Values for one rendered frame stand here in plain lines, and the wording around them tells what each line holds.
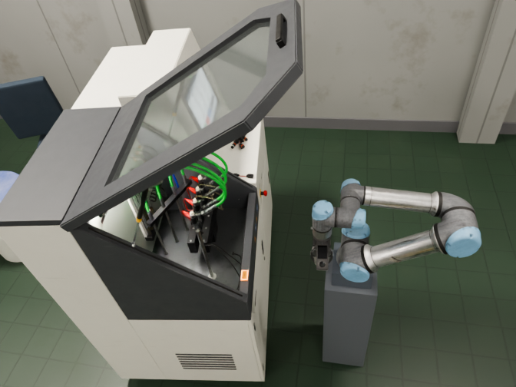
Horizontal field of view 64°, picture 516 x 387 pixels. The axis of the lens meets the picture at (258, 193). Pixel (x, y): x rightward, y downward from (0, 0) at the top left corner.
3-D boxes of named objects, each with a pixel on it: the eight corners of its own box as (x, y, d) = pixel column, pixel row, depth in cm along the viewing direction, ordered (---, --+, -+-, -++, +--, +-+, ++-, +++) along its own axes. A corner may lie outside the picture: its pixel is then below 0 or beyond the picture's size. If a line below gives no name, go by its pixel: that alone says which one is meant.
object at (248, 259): (251, 312, 188) (247, 294, 177) (242, 312, 189) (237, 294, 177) (259, 212, 232) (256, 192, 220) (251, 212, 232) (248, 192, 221)
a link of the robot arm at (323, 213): (335, 215, 146) (310, 213, 148) (333, 234, 154) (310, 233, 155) (335, 199, 151) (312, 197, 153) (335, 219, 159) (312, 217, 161)
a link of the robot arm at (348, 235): (368, 236, 186) (371, 216, 177) (368, 260, 177) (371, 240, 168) (341, 234, 189) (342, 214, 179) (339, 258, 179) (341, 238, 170)
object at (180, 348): (266, 386, 241) (251, 321, 185) (170, 385, 247) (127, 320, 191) (269, 282, 290) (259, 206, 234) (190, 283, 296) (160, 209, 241)
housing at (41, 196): (170, 384, 247) (61, 219, 142) (124, 383, 250) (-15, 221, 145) (204, 211, 345) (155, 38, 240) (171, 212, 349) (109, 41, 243)
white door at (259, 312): (265, 375, 235) (253, 316, 187) (261, 375, 236) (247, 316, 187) (269, 278, 281) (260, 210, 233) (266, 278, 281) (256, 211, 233)
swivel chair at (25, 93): (76, 150, 424) (22, 49, 347) (131, 150, 415) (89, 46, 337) (46, 195, 380) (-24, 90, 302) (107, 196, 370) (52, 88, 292)
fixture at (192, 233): (213, 261, 206) (206, 242, 195) (193, 261, 207) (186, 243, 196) (220, 210, 230) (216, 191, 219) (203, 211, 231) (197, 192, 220)
